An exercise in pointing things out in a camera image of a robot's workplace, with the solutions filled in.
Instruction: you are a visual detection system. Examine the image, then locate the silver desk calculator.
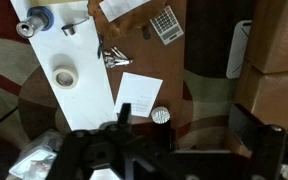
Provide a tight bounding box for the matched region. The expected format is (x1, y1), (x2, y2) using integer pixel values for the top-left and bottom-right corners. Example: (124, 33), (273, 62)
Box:
(149, 5), (185, 46)

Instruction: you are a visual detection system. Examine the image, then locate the small metal measuring cup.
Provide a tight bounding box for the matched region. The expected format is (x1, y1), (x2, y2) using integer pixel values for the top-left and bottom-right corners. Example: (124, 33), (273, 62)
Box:
(60, 17), (90, 37)

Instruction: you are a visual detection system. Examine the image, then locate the masking tape roll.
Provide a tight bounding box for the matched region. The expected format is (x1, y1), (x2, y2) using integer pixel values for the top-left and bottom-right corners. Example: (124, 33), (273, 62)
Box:
(52, 65), (80, 90)

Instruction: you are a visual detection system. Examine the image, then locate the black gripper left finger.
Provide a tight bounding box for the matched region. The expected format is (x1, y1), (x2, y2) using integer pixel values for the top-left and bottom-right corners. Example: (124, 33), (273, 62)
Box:
(117, 102), (133, 126)

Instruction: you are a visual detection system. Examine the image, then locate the white printed paper sheet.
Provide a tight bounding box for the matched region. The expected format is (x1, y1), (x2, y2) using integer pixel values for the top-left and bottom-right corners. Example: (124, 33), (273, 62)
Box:
(113, 71), (164, 119)

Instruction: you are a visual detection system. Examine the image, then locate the beige book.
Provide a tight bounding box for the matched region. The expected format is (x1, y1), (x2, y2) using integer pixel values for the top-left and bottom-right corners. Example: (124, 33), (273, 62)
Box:
(28, 0), (89, 7)

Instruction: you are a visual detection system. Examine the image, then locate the dark wood coffee table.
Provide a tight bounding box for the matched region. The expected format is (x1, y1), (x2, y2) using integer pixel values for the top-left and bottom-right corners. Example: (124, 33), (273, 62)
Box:
(87, 0), (189, 134)

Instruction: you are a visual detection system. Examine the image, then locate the blue round base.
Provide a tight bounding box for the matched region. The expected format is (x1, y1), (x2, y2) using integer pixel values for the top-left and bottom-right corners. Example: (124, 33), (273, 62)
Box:
(26, 5), (55, 32)

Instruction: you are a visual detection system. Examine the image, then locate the round white puck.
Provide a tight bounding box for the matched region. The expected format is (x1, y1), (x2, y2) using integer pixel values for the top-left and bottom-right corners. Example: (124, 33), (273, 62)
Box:
(150, 106), (171, 125)

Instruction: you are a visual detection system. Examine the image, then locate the white paper slip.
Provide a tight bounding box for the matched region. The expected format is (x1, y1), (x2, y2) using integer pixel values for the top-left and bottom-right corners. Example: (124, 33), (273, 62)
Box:
(98, 0), (152, 23)

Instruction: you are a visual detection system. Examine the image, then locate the clear plastic storage bin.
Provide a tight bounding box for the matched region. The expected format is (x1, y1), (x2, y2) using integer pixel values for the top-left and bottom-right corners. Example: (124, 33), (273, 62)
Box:
(8, 129), (67, 180)

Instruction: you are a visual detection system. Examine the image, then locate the silver metal cylinder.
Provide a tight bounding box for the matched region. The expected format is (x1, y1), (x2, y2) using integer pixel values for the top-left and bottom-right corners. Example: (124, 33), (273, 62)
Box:
(15, 14), (50, 38)

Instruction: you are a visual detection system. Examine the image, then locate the small black fob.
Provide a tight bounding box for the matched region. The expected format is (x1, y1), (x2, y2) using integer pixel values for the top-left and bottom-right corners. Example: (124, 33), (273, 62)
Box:
(141, 26), (152, 41)

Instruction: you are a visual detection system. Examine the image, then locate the bunch of metal keys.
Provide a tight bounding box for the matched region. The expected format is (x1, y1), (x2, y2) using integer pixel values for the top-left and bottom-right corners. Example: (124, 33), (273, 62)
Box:
(102, 46), (134, 70)

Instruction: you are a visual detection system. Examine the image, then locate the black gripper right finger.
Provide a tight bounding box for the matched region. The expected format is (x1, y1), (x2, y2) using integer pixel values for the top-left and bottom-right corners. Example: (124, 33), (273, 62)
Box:
(228, 103), (287, 158)

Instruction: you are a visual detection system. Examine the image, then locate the brown leather sofa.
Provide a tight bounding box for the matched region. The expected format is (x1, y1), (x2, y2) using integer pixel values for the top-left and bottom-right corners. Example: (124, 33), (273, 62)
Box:
(233, 0), (288, 132)

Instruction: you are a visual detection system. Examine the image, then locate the patterned area rug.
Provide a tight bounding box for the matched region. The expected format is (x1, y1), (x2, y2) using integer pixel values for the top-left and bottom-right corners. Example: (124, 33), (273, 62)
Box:
(0, 0), (254, 180)

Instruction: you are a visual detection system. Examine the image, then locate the white rectangular board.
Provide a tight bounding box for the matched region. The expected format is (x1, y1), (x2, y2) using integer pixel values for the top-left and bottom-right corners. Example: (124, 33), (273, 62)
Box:
(10, 0), (119, 132)

